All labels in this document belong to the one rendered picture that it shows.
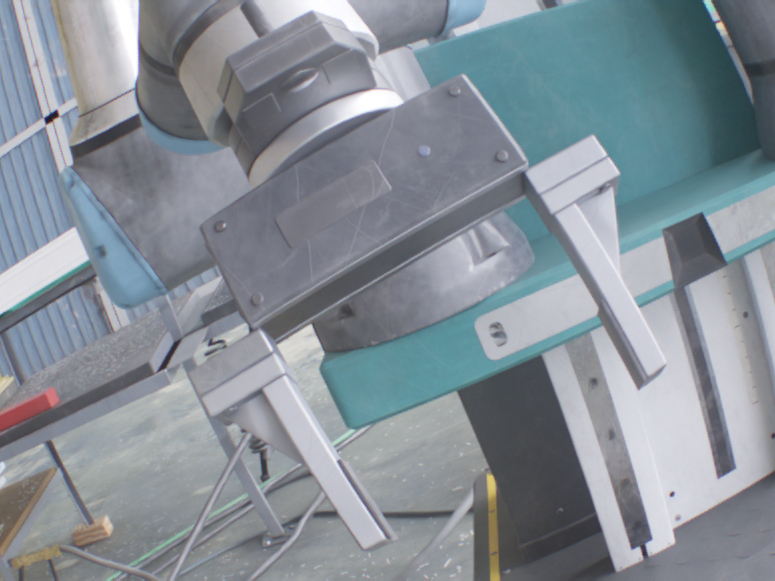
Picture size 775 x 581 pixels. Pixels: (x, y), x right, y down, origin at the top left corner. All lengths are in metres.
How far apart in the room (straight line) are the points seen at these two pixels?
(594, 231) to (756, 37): 0.57
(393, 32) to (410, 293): 0.32
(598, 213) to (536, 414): 0.88
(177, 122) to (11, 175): 8.35
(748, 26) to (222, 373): 0.68
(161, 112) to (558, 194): 0.26
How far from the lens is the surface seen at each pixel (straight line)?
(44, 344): 9.07
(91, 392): 2.59
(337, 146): 0.51
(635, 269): 0.99
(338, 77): 0.48
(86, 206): 0.93
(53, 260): 2.11
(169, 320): 2.87
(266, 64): 0.46
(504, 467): 1.39
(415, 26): 0.71
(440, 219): 0.51
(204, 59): 0.53
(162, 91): 0.65
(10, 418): 2.72
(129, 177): 0.93
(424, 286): 0.97
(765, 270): 1.23
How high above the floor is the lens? 0.91
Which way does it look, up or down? 10 degrees down
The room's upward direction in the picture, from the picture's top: 24 degrees counter-clockwise
